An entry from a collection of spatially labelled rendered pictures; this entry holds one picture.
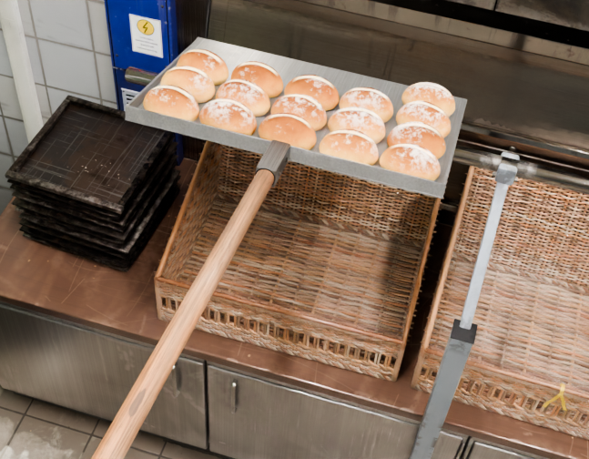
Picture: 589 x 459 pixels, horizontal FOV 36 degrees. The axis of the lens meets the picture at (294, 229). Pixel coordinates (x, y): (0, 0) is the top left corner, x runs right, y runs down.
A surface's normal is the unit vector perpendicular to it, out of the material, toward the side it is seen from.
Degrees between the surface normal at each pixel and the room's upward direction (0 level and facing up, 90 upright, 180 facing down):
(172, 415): 90
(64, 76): 90
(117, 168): 0
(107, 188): 0
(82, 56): 90
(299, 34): 70
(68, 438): 0
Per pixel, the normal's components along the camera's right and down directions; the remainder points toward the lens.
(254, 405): -0.29, 0.72
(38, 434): 0.05, -0.65
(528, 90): -0.25, 0.46
